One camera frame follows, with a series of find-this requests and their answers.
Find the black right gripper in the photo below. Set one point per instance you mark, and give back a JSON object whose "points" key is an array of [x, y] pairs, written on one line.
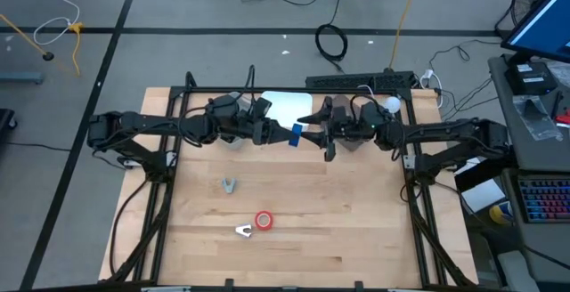
{"points": [[343, 125]]}

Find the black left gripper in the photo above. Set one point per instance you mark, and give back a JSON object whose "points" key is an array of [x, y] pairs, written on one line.
{"points": [[256, 125]]}

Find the dark blue tape roll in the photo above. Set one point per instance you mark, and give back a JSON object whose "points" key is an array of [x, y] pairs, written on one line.
{"points": [[295, 135]]}

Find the red tape roll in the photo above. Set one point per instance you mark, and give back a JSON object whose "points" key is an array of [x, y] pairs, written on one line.
{"points": [[257, 221]]}

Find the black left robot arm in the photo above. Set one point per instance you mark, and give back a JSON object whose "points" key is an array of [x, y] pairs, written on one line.
{"points": [[151, 125]]}

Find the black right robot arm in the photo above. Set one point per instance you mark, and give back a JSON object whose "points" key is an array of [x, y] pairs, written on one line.
{"points": [[436, 132]]}

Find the grey-blue staple remover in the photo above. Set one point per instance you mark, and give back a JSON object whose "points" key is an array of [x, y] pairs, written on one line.
{"points": [[229, 188]]}

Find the lilac staple remover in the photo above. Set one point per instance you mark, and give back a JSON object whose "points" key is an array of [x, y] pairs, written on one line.
{"points": [[238, 229]]}

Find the white plastic bin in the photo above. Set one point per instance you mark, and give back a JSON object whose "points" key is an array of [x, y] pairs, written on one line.
{"points": [[285, 105]]}

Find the brown translucent plastic bin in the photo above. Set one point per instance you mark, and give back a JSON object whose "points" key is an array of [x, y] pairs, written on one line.
{"points": [[354, 145]]}

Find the grey plastic bin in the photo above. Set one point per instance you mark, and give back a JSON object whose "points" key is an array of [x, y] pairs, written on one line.
{"points": [[233, 144]]}

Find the black perforated box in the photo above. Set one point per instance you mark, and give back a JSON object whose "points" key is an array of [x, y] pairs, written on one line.
{"points": [[356, 79]]}

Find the white bulb lamp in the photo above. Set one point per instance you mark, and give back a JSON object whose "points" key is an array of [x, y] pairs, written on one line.
{"points": [[393, 104]]}

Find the white power plug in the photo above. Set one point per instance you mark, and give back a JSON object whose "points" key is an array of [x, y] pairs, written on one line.
{"points": [[427, 75]]}

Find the black table clamp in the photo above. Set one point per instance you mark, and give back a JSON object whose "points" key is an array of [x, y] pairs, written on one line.
{"points": [[358, 284], [229, 283]]}

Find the white paper box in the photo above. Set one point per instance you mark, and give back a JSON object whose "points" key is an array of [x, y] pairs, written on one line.
{"points": [[483, 196]]}

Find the silver aluminium bar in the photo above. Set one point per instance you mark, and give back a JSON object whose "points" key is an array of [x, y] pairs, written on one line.
{"points": [[165, 289], [403, 290]]}

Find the grey side desk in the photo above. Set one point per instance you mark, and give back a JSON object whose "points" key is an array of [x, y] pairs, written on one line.
{"points": [[512, 105]]}

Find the yellow round object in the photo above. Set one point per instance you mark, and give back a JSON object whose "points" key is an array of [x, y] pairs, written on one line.
{"points": [[499, 214]]}

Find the clear plastic bag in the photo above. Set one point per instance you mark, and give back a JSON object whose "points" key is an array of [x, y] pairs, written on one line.
{"points": [[534, 114]]}

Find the black mini computer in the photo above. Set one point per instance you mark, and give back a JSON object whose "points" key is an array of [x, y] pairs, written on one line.
{"points": [[530, 80]]}

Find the backlit keyboard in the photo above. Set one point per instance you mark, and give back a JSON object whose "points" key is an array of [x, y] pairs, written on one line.
{"points": [[545, 198]]}

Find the black floor disc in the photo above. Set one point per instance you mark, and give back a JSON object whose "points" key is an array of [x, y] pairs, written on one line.
{"points": [[48, 56]]}

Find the red desk object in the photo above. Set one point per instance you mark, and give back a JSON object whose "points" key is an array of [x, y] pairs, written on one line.
{"points": [[564, 118]]}

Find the computer monitor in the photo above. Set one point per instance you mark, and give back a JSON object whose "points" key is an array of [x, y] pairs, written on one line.
{"points": [[545, 25]]}

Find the grey stand foot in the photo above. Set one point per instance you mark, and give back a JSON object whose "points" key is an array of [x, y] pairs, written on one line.
{"points": [[20, 77]]}

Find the black floor object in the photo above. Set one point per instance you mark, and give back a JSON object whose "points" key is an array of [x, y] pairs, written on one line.
{"points": [[6, 123]]}

